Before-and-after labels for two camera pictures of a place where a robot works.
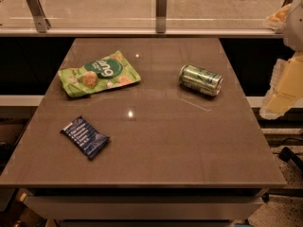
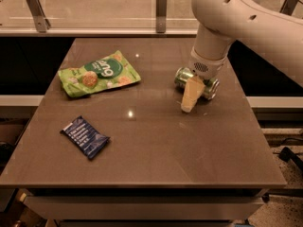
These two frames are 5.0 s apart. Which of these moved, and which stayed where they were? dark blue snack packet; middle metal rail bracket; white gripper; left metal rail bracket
Moved: white gripper
Stayed: dark blue snack packet; left metal rail bracket; middle metal rail bracket
